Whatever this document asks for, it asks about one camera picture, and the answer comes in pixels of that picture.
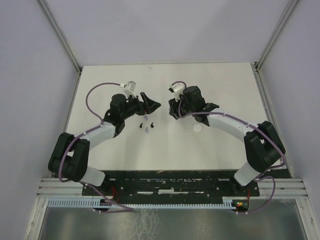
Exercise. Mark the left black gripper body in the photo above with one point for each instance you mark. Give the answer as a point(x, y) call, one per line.
point(134, 106)

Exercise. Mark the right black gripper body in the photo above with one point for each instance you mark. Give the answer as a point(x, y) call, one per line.
point(187, 108)

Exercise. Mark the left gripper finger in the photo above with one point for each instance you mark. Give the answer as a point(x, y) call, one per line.
point(151, 106)
point(144, 97)

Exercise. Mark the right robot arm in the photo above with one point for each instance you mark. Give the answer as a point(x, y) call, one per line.
point(263, 147)

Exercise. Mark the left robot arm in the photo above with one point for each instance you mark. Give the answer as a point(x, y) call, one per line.
point(70, 157)

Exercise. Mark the white round charging case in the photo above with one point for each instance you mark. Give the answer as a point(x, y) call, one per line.
point(197, 128)

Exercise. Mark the black earbud right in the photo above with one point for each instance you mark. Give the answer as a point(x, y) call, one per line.
point(152, 125)

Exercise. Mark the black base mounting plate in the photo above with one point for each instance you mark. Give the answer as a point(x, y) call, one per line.
point(171, 187)

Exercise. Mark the right controller board with LEDs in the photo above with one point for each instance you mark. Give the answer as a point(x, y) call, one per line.
point(242, 205)

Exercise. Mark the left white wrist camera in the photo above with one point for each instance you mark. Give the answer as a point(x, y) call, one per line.
point(129, 88)

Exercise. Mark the white slotted cable duct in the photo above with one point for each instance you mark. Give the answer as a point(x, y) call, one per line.
point(99, 203)

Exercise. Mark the left aluminium frame post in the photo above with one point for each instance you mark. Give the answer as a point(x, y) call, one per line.
point(44, 6)

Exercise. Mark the aluminium frame post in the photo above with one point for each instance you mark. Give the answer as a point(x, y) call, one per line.
point(44, 6)
point(284, 19)

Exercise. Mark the aluminium front rail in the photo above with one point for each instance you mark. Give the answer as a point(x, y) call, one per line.
point(293, 188)

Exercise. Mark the right aluminium frame post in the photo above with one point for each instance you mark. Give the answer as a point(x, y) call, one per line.
point(284, 19)

